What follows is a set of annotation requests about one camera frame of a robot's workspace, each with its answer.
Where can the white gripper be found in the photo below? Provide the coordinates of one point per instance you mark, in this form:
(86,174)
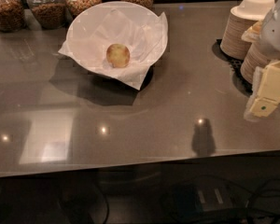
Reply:
(276,34)

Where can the glass jar of dark granola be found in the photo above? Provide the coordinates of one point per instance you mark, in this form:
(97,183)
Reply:
(51,14)

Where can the white paper liner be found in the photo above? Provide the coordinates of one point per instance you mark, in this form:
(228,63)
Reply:
(140,69)

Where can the stack of paper bowls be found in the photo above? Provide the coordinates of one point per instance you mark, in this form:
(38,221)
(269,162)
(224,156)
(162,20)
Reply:
(253,59)
(247,13)

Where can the black rubber mat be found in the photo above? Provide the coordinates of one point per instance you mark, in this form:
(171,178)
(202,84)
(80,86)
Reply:
(237,79)

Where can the black device under table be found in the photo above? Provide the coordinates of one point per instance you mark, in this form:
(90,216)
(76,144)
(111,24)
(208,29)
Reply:
(191,203)

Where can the rear stack of paper bowls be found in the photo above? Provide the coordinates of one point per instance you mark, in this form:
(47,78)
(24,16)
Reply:
(247,13)

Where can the front stack of paper bowls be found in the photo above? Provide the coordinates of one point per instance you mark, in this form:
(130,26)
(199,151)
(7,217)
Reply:
(253,59)

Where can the glass jar of cereal far left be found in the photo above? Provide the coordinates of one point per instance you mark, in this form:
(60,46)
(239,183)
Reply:
(11,15)

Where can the white bowl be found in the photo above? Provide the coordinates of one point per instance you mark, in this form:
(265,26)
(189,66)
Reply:
(93,31)

